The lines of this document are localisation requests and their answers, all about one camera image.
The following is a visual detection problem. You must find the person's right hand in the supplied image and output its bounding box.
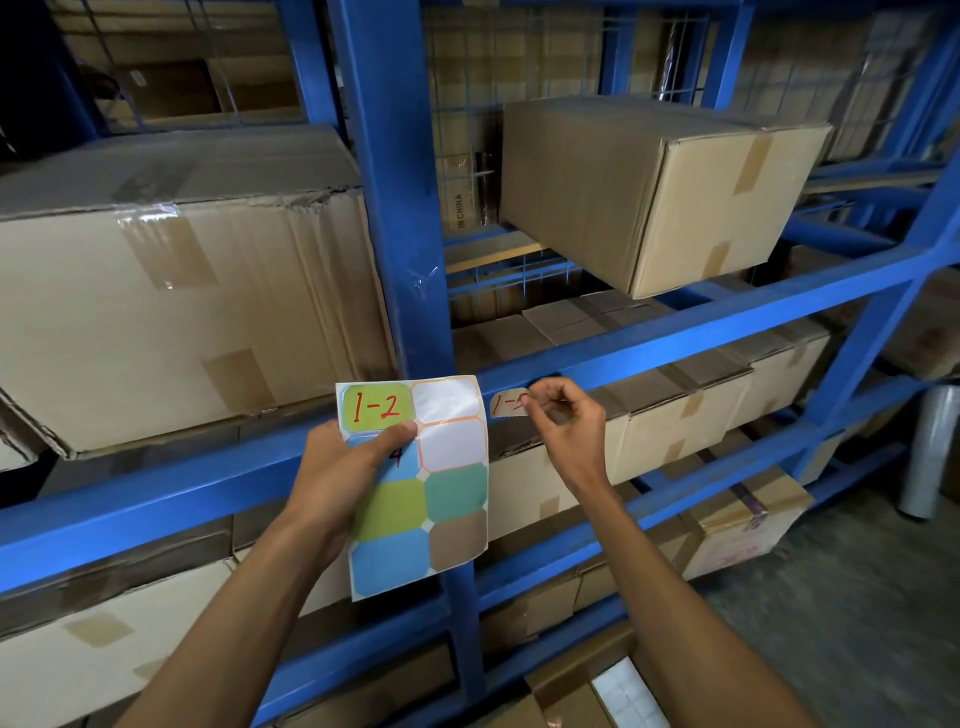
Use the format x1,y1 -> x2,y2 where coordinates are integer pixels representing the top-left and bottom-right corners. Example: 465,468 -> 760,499
521,376 -> 610,500

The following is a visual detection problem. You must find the purple taped printed cardboard box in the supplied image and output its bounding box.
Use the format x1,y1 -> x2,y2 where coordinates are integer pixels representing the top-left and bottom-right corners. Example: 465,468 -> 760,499
678,464 -> 817,583

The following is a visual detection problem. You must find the person's right forearm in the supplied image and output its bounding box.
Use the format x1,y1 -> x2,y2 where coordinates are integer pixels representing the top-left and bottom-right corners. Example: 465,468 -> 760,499
581,479 -> 819,728

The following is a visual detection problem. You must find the green label sticker 1-2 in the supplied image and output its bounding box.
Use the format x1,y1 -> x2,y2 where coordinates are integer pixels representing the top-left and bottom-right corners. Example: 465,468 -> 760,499
341,382 -> 415,435

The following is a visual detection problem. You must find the pack of white packets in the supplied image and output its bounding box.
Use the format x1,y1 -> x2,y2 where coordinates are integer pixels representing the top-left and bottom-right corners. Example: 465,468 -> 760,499
590,657 -> 671,728

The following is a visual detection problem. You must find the blue metal shelf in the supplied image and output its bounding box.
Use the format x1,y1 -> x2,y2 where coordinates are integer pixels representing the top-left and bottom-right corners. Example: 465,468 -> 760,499
0,0 -> 960,728

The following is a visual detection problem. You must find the person's left forearm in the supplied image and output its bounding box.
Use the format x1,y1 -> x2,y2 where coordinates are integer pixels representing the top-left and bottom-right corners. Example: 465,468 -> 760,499
116,517 -> 346,728

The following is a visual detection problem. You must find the person's left hand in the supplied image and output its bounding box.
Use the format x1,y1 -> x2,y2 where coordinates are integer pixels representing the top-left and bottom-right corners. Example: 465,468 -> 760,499
281,419 -> 419,564

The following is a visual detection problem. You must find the clear film roll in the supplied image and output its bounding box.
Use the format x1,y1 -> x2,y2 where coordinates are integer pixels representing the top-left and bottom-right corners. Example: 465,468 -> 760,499
898,384 -> 960,521

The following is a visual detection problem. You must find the sheet of colourful labels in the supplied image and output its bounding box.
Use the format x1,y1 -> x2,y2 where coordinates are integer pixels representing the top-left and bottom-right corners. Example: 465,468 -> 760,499
335,374 -> 491,603

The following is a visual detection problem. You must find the small open cardboard box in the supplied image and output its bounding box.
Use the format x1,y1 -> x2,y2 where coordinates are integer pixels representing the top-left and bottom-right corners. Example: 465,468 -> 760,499
479,620 -> 676,728

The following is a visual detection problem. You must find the tan label sticker 1-5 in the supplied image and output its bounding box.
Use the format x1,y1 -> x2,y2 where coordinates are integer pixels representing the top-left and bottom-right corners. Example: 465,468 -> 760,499
488,387 -> 535,420

